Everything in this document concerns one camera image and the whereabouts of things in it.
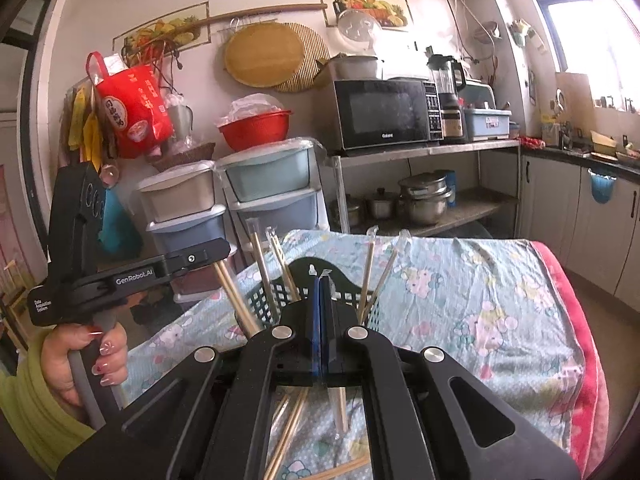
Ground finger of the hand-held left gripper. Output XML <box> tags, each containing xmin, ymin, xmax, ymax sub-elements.
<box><xmin>166</xmin><ymin>239</ymin><xmax>232</xmax><ymax>278</ymax></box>

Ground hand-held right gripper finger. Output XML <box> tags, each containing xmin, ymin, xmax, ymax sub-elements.
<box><xmin>56</xmin><ymin>275</ymin><xmax>322</xmax><ymax>480</ymax></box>
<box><xmin>321</xmin><ymin>275</ymin><xmax>583</xmax><ymax>480</ymax></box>

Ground green plastic utensil basket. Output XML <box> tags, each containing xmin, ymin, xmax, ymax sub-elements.
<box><xmin>235</xmin><ymin>257</ymin><xmax>381</xmax><ymax>341</ymax></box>

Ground person's left forearm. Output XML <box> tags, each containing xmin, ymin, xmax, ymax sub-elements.
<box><xmin>0</xmin><ymin>330</ymin><xmax>96</xmax><ymax>476</ymax></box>

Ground person's left hand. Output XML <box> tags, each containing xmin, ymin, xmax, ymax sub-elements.
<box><xmin>40</xmin><ymin>322</ymin><xmax>129</xmax><ymax>408</ymax></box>

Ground drawer tower with cream drawer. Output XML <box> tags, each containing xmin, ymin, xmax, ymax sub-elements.
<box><xmin>136</xmin><ymin>159</ymin><xmax>236</xmax><ymax>311</ymax></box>

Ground teal hanging cloth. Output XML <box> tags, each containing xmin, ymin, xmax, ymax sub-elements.
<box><xmin>97</xmin><ymin>187</ymin><xmax>143</xmax><ymax>256</ymax></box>

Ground drawer tower with teal drawer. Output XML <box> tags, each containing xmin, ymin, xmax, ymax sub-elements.
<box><xmin>216</xmin><ymin>139</ymin><xmax>331</xmax><ymax>241</ymax></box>

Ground steel pot with lid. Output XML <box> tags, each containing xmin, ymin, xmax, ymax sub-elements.
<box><xmin>330</xmin><ymin>195</ymin><xmax>362</xmax><ymax>228</ymax></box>

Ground small steel pot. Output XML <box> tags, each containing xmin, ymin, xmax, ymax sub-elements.
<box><xmin>366</xmin><ymin>187</ymin><xmax>399</xmax><ymax>219</ymax></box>

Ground hanging grey cup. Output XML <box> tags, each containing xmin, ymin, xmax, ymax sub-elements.
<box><xmin>165</xmin><ymin>95</ymin><xmax>196</xmax><ymax>146</ymax></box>

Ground red plastic basin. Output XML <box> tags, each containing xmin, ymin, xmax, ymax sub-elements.
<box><xmin>218</xmin><ymin>110</ymin><xmax>293</xmax><ymax>152</ymax></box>

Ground cartoon printed blue blanket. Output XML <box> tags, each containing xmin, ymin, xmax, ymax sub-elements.
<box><xmin>120</xmin><ymin>230</ymin><xmax>588</xmax><ymax>480</ymax></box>

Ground white plastic bag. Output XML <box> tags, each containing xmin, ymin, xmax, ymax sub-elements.
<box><xmin>217</xmin><ymin>94</ymin><xmax>286</xmax><ymax>126</ymax></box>

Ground stacked steel pots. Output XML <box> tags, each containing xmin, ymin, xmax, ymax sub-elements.
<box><xmin>398</xmin><ymin>171</ymin><xmax>453</xmax><ymax>226</ymax></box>

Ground yellow hanging cloth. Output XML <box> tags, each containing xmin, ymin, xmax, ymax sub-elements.
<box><xmin>67</xmin><ymin>85</ymin><xmax>103</xmax><ymax>171</ymax></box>

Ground red shopping bag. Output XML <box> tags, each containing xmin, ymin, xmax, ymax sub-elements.
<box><xmin>86</xmin><ymin>51</ymin><xmax>175</xmax><ymax>160</ymax></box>

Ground round wooden board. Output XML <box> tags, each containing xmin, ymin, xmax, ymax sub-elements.
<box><xmin>224</xmin><ymin>22</ymin><xmax>306</xmax><ymax>87</ymax></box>

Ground metal shelf rack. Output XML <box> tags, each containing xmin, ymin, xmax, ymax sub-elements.
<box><xmin>327</xmin><ymin>139</ymin><xmax>522</xmax><ymax>241</ymax></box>

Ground black microwave oven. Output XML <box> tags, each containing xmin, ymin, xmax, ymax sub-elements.
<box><xmin>315</xmin><ymin>77</ymin><xmax>445</xmax><ymax>157</ymax></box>

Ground round bamboo mat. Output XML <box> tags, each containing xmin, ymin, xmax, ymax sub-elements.
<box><xmin>272</xmin><ymin>21</ymin><xmax>332</xmax><ymax>93</ymax></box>

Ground white pot with lid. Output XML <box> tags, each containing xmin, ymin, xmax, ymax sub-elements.
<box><xmin>330</xmin><ymin>54</ymin><xmax>383</xmax><ymax>81</ymax></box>

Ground black blender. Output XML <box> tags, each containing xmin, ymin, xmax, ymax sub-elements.
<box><xmin>426</xmin><ymin>54</ymin><xmax>467</xmax><ymax>141</ymax></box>

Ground white kitchen cabinets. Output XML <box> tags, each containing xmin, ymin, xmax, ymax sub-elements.
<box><xmin>517</xmin><ymin>145</ymin><xmax>640</xmax><ymax>301</ymax></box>

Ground long wooden pole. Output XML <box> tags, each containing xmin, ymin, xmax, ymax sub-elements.
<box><xmin>165</xmin><ymin>2</ymin><xmax>328</xmax><ymax>31</ymax></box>

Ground pink fleece blanket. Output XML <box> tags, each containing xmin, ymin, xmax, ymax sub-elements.
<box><xmin>530</xmin><ymin>240</ymin><xmax>613</xmax><ymax>478</ymax></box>

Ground blue-grey dish box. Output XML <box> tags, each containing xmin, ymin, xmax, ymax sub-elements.
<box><xmin>462</xmin><ymin>107</ymin><xmax>513</xmax><ymax>142</ymax></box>

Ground clear plastic dome cover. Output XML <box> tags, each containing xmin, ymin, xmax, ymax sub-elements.
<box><xmin>337</xmin><ymin>8</ymin><xmax>386</xmax><ymax>43</ymax></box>

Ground blue silicone pocket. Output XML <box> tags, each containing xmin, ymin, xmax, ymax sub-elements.
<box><xmin>587</xmin><ymin>167</ymin><xmax>617</xmax><ymax>205</ymax></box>

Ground yellow box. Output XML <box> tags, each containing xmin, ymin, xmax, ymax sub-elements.
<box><xmin>590</xmin><ymin>130</ymin><xmax>618</xmax><ymax>153</ymax></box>

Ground hanging metal strainer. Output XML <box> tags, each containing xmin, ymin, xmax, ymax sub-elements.
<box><xmin>472</xmin><ymin>20</ymin><xmax>501</xmax><ymax>46</ymax></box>

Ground beige board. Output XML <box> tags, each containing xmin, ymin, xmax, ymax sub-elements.
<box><xmin>555</xmin><ymin>72</ymin><xmax>593</xmax><ymax>111</ymax></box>

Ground window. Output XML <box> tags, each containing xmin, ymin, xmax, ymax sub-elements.
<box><xmin>515</xmin><ymin>0</ymin><xmax>640</xmax><ymax>76</ymax></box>

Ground fruit wall picture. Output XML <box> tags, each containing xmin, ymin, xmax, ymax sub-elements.
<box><xmin>112</xmin><ymin>1</ymin><xmax>210</xmax><ymax>53</ymax></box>
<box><xmin>318</xmin><ymin>0</ymin><xmax>415</xmax><ymax>31</ymax></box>

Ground green wall holder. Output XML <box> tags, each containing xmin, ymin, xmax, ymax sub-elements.
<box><xmin>507</xmin><ymin>19</ymin><xmax>538</xmax><ymax>48</ymax></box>

